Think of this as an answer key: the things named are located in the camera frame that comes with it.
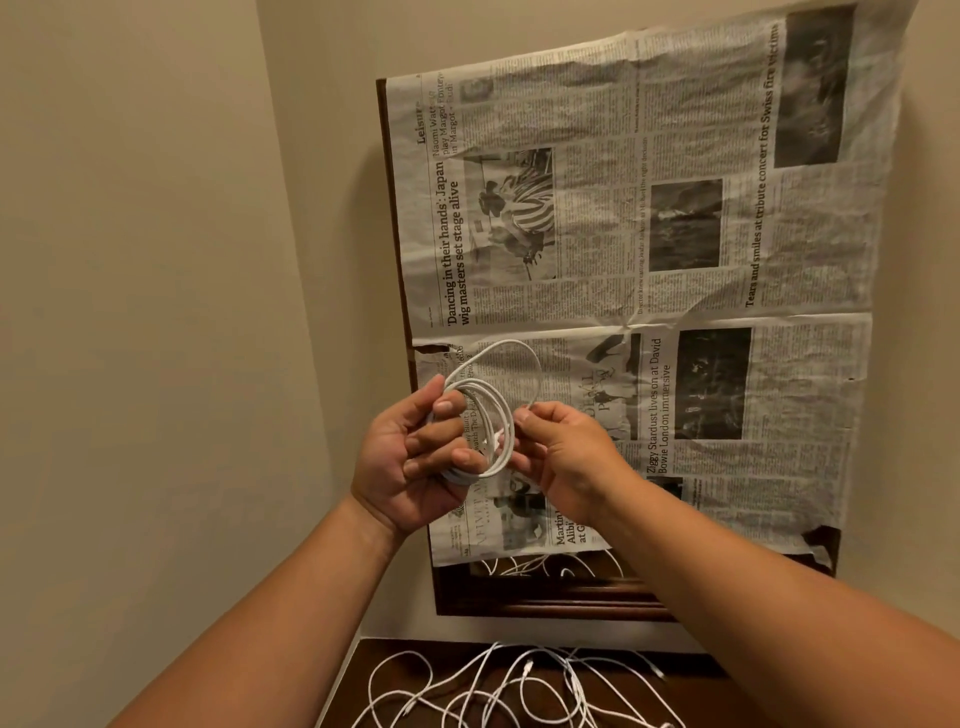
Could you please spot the person's right thumb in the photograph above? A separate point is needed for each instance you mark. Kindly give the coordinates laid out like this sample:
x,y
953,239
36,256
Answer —
x,y
544,409

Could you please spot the person's left hand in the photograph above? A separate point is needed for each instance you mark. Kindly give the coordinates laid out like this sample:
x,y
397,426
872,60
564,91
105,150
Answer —
x,y
382,472

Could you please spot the person's left thumb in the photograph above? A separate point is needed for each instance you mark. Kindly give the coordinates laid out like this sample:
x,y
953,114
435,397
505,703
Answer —
x,y
424,401

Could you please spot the small newspaper sheet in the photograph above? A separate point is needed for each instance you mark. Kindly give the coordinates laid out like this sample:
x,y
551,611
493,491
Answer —
x,y
787,450

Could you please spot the person's right hand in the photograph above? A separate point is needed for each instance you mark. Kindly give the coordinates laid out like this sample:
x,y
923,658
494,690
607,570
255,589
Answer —
x,y
577,465

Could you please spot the person's left forearm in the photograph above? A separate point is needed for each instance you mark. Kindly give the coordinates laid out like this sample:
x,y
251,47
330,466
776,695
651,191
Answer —
x,y
277,630

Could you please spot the person's left middle finger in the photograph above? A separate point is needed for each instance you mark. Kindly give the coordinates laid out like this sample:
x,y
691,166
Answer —
x,y
439,436

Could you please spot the person's right forearm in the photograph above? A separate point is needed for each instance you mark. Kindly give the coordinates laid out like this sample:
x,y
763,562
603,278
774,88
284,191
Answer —
x,y
750,607

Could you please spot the large newspaper sheet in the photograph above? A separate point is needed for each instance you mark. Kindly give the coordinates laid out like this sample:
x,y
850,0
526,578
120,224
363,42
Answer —
x,y
675,150

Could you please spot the person's left little finger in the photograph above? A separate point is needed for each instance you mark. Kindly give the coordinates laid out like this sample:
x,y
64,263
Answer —
x,y
461,482

